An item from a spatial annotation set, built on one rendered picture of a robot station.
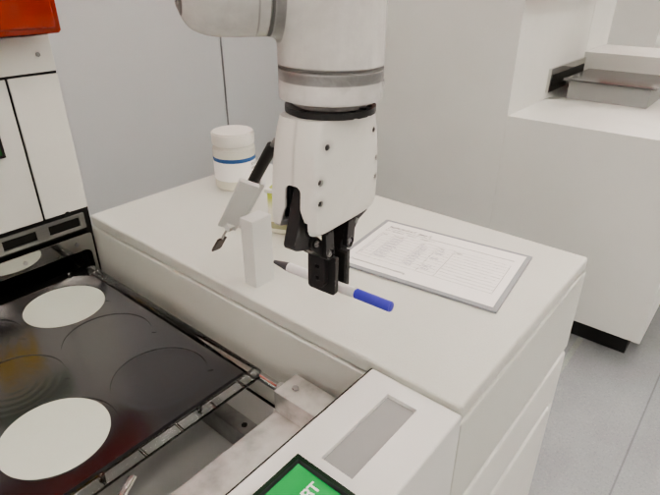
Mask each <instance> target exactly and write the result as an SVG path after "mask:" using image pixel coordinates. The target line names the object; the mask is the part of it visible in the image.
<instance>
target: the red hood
mask: <svg viewBox="0 0 660 495"><path fill-rule="evenodd" d="M60 30H61V28H60V23H59V19H58V14H57V10H56V5H55V1H54V0H0V37H8V36H20V35H33V34H46V33H57V32H60Z"/></svg>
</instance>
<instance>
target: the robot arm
mask: <svg viewBox="0 0 660 495"><path fill-rule="evenodd" d="M174 1H175V5H176V8H177V9H178V12H179V14H180V16H181V18H182V19H183V21H184V22H185V24H186V25H187V26H188V27H189V28H191V29H192V30H194V31H196V32H198V33H201V34H204V35H209V36H217V37H260V36H269V37H273V38H275V40H276V42H277V59H278V89H279V97H280V98H281V99H282V100H284V101H286V102H285V111H286V112H283V113H281V114H280V115H279V120H278V125H277V131H276V137H275V144H274V155H273V174H272V212H273V220H274V223H275V224H276V225H279V226H284V225H287V229H286V235H285V240H284V247H285V248H288V249H291V250H294V251H302V250H303V251H304V252H307V253H308V284H309V286H310V287H312V288H315V289H317V290H319V291H322V292H324V293H327V294H329V295H332V296H334V295H335V294H337V293H338V281H340V282H342V283H345V284H348V285H349V275H350V250H349V249H347V248H350V247H351V246H352V245H353V242H354V236H355V226H356V224H357V223H358V219H359V218H360V216H361V215H362V214H363V213H364V212H365V211H366V210H367V208H368V207H369V206H370V205H371V204H372V202H373V200H374V197H375V190H376V179H377V131H376V117H375V112H376V103H375V102H377V101H379V100H380V99H382V96H383V88H384V85H385V80H384V61H385V43H386V26H387V8H388V0H174ZM318 236H322V237H321V239H322V241H321V240H320V239H319V238H318Z"/></svg>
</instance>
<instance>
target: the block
mask: <svg viewBox="0 0 660 495"><path fill-rule="evenodd" d="M335 399H336V398H335V397H333V396H332V395H330V394H328V393H327V392H325V391H323V390H322V389H320V388H318V387H317V386H315V385H313V384H311V383H310V382H308V381H306V380H305V379H303V378H301V377H300V376H298V375H294V376H293V377H292V378H291V379H289V380H288V381H287V382H285V383H284V384H283V385H281V386H280V387H279V388H277V389H276V390H275V391H274V400H275V411H276V412H277V413H279V414H281V415H282V416H284V417H285V418H287V419H288V420H290V421H291V422H293V423H294V424H296V425H297V426H299V427H300V428H303V427H304V426H305V425H306V424H307V423H309V422H310V421H311V420H312V419H313V418H314V417H315V416H317V415H318V414H319V413H320V412H321V411H323V410H324V409H325V408H326V407H327V406H328V405H329V404H331V403H332V402H333V401H334V400H335Z"/></svg>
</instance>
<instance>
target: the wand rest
mask: <svg viewBox="0 0 660 495"><path fill-rule="evenodd" d="M265 180H266V171H265V173H264V174H263V176H262V178H261V180H260V182H259V183H258V184H257V183H254V182H251V181H249V180H246V179H243V178H240V179H239V181H238V183H237V185H236V187H235V189H234V191H233V193H232V195H231V197H230V199H229V201H228V203H227V205H226V207H225V209H224V211H223V214H222V216H221V218H220V220H219V222H218V226H220V227H223V228H225V230H226V231H227V232H228V233H229V232H231V231H236V230H237V229H238V228H240V229H241V234H242V245H243V257H244V268H245V279H246V283H247V284H249V285H251V286H253V287H255V288H258V287H260V286H262V285H264V284H265V283H267V282H269V281H271V280H273V279H274V264H273V247H272V230H271V214H269V213H266V212H263V211H260V210H257V211H254V212H252V213H250V212H251V210H252V208H253V207H254V205H255V203H256V201H257V199H258V197H259V196H260V194H261V192H262V190H263V188H264V187H265Z"/></svg>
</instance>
